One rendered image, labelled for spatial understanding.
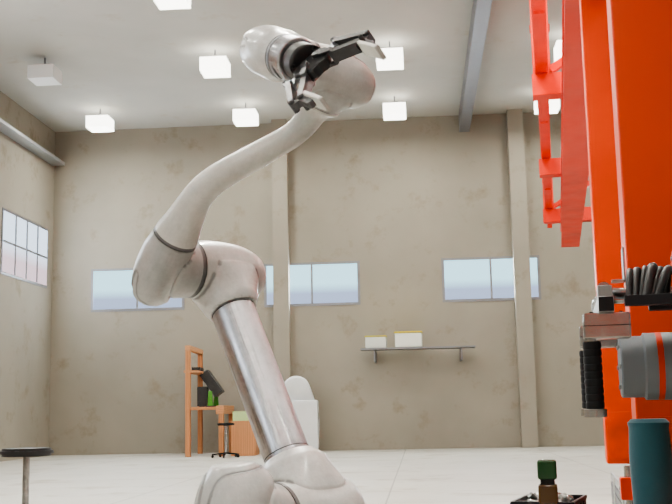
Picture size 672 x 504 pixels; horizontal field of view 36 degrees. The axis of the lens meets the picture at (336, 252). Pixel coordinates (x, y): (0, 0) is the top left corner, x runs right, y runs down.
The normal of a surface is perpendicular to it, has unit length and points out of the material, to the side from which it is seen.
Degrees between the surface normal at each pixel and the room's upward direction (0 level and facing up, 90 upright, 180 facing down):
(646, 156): 90
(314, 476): 54
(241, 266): 66
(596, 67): 90
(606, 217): 90
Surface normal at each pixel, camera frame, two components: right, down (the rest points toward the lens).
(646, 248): -0.21, -0.14
